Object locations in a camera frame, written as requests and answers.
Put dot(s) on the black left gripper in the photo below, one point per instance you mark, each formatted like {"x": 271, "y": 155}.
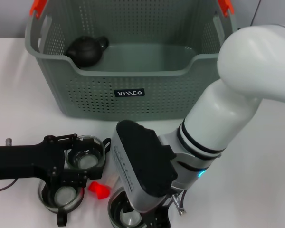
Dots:
{"x": 26, "y": 161}

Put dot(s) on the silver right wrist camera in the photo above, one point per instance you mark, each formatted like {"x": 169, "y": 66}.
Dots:
{"x": 145, "y": 154}

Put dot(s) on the glass teacup black holder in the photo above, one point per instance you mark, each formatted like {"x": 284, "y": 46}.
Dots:
{"x": 61, "y": 197}
{"x": 85, "y": 161}
{"x": 116, "y": 213}

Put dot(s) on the large red building block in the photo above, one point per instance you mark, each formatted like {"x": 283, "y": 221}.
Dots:
{"x": 99, "y": 190}

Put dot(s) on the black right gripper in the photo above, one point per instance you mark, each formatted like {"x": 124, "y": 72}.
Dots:
{"x": 159, "y": 218}

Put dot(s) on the black ceramic teapot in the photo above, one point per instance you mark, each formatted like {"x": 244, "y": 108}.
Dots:
{"x": 85, "y": 52}

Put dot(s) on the grey-green perforated storage basket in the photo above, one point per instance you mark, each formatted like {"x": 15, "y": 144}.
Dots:
{"x": 133, "y": 99}

